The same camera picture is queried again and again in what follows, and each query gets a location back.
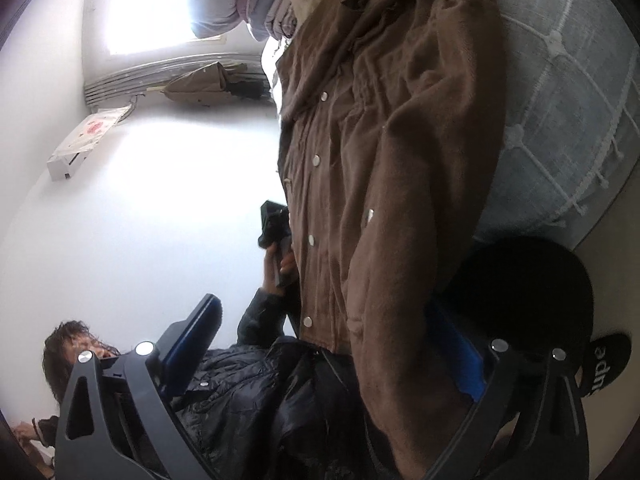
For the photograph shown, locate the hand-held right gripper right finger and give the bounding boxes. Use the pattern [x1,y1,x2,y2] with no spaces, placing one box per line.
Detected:
[425,304,592,480]

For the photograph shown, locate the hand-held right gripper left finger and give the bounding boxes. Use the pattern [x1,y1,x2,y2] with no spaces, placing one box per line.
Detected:
[54,294,223,480]

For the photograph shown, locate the brown coat with fur collar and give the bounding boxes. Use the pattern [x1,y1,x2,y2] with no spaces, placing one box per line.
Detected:
[275,0,507,480]

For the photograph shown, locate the person's left forearm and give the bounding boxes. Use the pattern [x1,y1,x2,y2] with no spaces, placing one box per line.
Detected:
[235,285,303,347]

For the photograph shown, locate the hanging dark clothes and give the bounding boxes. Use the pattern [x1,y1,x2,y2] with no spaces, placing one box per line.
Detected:
[227,64,274,104]

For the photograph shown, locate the person's left hand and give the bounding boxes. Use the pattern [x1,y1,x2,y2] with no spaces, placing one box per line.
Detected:
[264,248,300,290]

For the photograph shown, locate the black cap white lettering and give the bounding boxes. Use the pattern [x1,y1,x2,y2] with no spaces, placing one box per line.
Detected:
[435,239,634,401]

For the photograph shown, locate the person's head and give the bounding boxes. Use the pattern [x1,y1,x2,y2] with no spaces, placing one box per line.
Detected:
[42,319,123,403]

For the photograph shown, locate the hanging olive jacket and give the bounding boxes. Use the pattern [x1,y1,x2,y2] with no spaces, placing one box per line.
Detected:
[164,61,236,109]

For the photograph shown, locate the grey striped curtain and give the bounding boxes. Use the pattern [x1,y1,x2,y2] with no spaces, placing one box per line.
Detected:
[84,51,273,107]

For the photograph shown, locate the bed with grey checked bedspread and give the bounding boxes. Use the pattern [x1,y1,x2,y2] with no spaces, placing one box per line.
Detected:
[470,0,640,256]

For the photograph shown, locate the covered wall air conditioner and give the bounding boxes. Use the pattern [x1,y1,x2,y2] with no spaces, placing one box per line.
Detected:
[46,106,132,182]

